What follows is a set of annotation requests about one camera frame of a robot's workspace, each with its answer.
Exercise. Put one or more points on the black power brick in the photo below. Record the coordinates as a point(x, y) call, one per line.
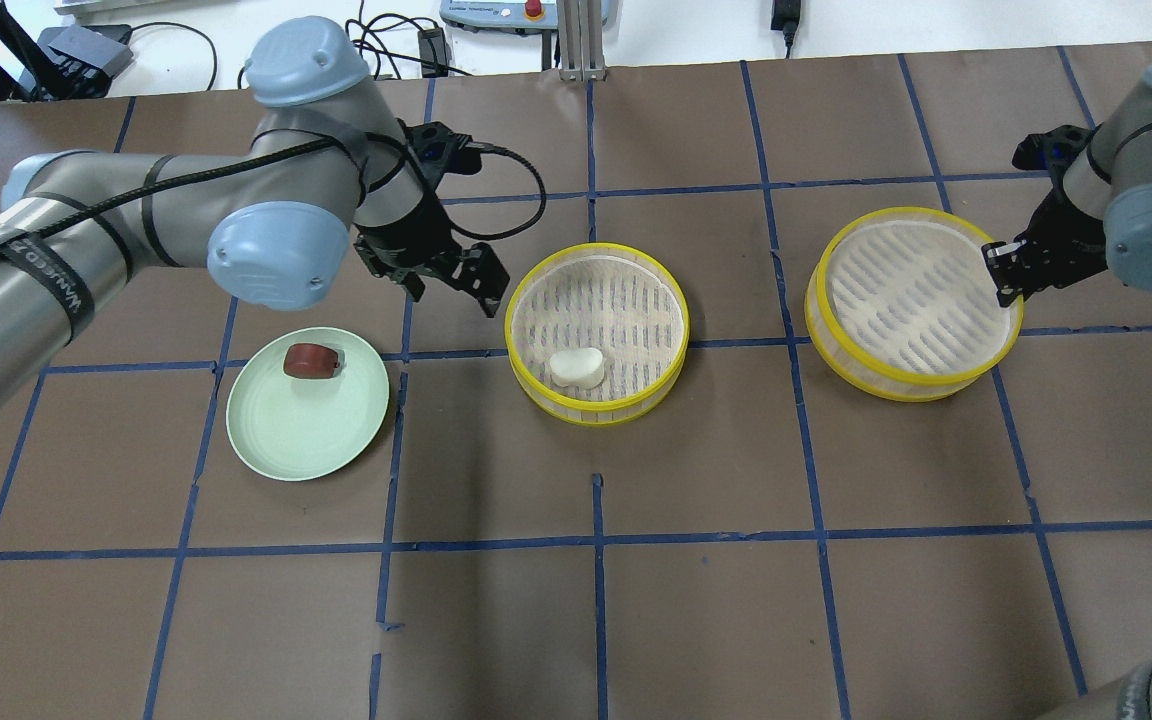
point(434, 54)

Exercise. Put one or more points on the black device on desk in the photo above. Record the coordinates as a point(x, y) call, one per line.
point(87, 59)

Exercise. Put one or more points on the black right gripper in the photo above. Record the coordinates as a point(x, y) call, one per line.
point(1060, 226)

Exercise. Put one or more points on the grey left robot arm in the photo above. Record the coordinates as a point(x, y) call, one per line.
point(330, 169)

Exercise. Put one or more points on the light green plate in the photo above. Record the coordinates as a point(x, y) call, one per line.
point(291, 430)

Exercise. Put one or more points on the aluminium profile post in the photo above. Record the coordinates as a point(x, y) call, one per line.
point(580, 28)

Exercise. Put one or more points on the brown bun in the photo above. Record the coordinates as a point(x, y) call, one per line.
point(310, 361)

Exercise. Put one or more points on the white bun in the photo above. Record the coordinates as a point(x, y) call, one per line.
point(577, 368)

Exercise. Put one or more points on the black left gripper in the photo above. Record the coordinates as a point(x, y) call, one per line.
point(414, 235)

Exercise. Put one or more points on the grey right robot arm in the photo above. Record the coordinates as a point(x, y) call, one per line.
point(1097, 216)

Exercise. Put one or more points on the yellow rimmed steamer basket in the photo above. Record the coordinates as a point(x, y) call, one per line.
point(607, 296)
point(901, 306)

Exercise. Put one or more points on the teach pendant with red button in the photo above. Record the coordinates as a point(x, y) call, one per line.
point(515, 17)

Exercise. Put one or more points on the black power adapter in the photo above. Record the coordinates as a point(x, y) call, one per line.
point(786, 19)

